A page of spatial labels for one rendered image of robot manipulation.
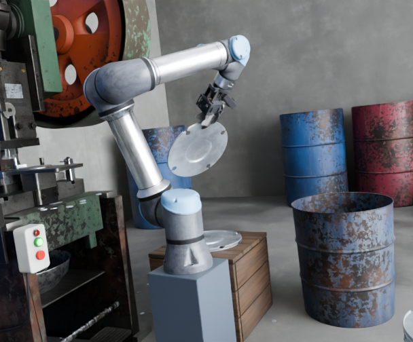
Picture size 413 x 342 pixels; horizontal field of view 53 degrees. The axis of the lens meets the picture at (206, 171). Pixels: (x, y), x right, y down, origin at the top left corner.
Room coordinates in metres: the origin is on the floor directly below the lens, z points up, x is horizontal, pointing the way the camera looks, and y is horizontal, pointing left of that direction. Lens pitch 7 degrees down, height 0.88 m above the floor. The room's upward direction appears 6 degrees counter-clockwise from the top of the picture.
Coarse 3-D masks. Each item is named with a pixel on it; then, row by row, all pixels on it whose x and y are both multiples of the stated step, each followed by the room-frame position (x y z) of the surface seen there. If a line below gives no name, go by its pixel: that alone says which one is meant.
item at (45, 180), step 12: (24, 168) 1.48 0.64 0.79; (36, 168) 1.48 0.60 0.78; (48, 168) 1.42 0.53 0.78; (60, 168) 1.41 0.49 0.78; (72, 168) 1.46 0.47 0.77; (24, 180) 1.49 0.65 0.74; (36, 180) 1.47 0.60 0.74; (48, 180) 1.51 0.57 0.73; (36, 192) 1.47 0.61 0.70; (48, 192) 1.51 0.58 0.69; (36, 204) 1.47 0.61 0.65
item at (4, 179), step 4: (16, 168) 1.62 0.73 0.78; (0, 172) 1.50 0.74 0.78; (4, 172) 1.50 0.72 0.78; (0, 176) 1.50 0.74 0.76; (4, 176) 1.50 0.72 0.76; (8, 176) 1.52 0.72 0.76; (12, 176) 1.53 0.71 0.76; (16, 176) 1.55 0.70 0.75; (20, 176) 1.56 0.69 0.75; (0, 180) 1.50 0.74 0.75; (4, 180) 1.50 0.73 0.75; (8, 180) 1.51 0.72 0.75; (12, 180) 1.53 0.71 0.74; (16, 180) 1.54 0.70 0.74; (20, 180) 1.56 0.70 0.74; (0, 184) 1.50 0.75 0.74; (4, 184) 1.50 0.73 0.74
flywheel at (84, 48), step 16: (64, 0) 1.89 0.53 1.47; (80, 0) 1.85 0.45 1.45; (96, 0) 1.82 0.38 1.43; (112, 0) 1.74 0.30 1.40; (64, 16) 1.89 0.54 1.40; (80, 16) 1.86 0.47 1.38; (112, 16) 1.75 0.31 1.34; (64, 32) 1.86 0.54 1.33; (80, 32) 1.86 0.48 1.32; (96, 32) 1.83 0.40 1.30; (112, 32) 1.75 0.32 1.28; (64, 48) 1.88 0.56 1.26; (80, 48) 1.87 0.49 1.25; (96, 48) 1.83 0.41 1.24; (112, 48) 1.76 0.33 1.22; (64, 64) 1.92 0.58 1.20; (80, 64) 1.87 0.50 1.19; (96, 64) 1.84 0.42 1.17; (64, 80) 1.94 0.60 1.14; (80, 80) 1.88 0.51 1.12; (64, 96) 1.92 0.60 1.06; (80, 96) 1.84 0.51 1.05; (48, 112) 1.92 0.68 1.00; (64, 112) 1.88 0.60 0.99; (80, 112) 1.85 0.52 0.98
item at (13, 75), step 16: (0, 64) 1.51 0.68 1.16; (16, 64) 1.58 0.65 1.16; (16, 80) 1.57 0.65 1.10; (16, 96) 1.55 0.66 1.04; (0, 112) 1.49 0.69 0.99; (16, 112) 1.55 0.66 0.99; (32, 112) 1.61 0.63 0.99; (0, 128) 1.49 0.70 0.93; (16, 128) 1.50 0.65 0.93; (32, 128) 1.56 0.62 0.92
